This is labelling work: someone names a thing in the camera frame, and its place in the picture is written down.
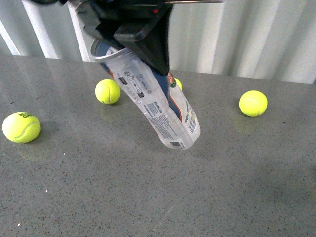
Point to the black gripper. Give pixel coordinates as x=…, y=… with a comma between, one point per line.
x=140, y=25

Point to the clear plastic tennis ball can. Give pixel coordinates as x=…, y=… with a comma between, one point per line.
x=158, y=97

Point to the yellow tennis ball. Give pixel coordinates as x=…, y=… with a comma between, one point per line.
x=107, y=91
x=253, y=103
x=178, y=83
x=21, y=127

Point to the middle yellow tennis ball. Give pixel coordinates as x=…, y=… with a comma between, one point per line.
x=178, y=83

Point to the far left yellow tennis ball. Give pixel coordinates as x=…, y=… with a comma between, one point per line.
x=21, y=127

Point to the right yellow tennis ball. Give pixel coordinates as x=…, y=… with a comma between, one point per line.
x=253, y=103

